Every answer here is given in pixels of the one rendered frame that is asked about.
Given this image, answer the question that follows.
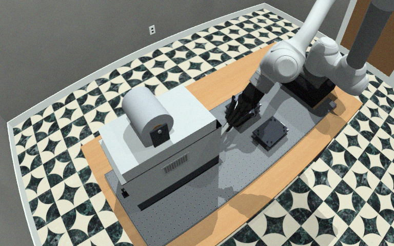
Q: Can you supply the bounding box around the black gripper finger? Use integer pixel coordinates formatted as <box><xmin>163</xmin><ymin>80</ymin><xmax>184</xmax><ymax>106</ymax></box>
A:
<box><xmin>221</xmin><ymin>103</ymin><xmax>256</xmax><ymax>138</ymax></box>
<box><xmin>222</xmin><ymin>95</ymin><xmax>244</xmax><ymax>131</ymax></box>

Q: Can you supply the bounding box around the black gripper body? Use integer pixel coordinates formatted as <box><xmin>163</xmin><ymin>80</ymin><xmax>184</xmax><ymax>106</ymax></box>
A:
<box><xmin>238</xmin><ymin>82</ymin><xmax>265</xmax><ymax>112</ymax></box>

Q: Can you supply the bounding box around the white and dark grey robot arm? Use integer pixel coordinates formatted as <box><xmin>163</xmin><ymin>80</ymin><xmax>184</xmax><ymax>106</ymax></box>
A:
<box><xmin>249</xmin><ymin>0</ymin><xmax>394</xmax><ymax>96</ymax></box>

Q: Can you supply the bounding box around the light grey cylindrical roll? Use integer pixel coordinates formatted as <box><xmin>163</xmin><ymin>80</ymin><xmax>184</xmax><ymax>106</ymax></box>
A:
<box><xmin>122</xmin><ymin>86</ymin><xmax>174</xmax><ymax>143</ymax></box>

